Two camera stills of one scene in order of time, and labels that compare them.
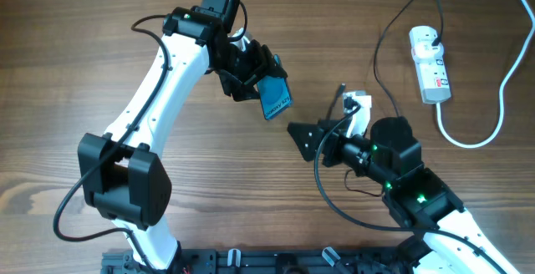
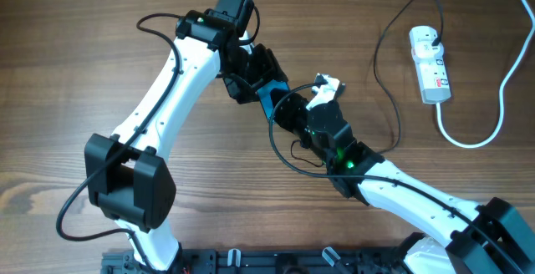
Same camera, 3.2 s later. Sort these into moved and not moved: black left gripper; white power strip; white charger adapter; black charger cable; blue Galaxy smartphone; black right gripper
Moved: black right gripper; black charger cable
Not moved: black left gripper; white charger adapter; white power strip; blue Galaxy smartphone
